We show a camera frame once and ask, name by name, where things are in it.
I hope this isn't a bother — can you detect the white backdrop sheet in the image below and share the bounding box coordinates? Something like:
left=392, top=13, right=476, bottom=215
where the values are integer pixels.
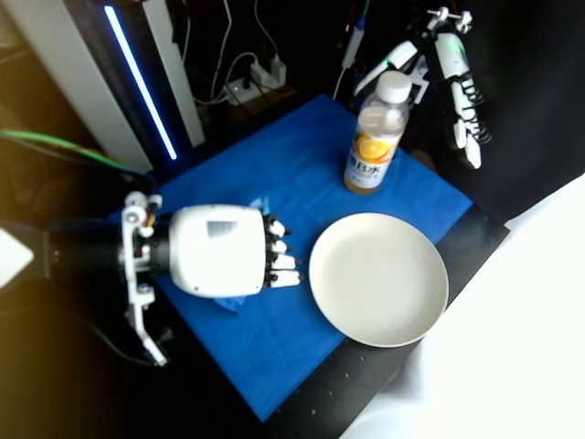
left=340, top=168, right=585, bottom=439

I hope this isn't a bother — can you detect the green cable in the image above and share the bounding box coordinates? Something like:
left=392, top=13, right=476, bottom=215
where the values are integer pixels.
left=0, top=130, right=159, bottom=193

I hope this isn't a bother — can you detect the white power strip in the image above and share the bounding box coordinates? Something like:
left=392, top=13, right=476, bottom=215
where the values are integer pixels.
left=223, top=57, right=289, bottom=107

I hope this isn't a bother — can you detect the round white plate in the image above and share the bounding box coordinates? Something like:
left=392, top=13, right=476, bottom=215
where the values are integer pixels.
left=308, top=212, right=450, bottom=348

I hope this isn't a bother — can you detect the blue cloth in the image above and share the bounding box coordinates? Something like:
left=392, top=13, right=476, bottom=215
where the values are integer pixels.
left=214, top=195, right=271, bottom=316

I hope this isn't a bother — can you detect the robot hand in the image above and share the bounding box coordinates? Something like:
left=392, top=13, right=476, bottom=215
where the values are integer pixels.
left=354, top=31, right=494, bottom=170
left=168, top=204, right=305, bottom=299

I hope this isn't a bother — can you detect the white column with light strip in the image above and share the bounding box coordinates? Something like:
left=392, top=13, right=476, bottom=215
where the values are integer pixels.
left=8, top=0, right=207, bottom=173

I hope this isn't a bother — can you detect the orange vitamin drink bottle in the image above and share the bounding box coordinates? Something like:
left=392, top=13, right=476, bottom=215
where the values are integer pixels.
left=343, top=70, right=412, bottom=196

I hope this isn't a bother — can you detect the white power cable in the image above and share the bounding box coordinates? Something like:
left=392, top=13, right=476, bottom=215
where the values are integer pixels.
left=191, top=0, right=257, bottom=106
left=253, top=0, right=281, bottom=63

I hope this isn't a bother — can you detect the white flat panel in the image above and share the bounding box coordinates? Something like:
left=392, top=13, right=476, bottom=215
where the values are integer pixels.
left=0, top=228, right=36, bottom=289

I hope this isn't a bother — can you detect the white adapter with blue plug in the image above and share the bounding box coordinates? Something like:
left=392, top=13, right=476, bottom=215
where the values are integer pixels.
left=332, top=13, right=367, bottom=101

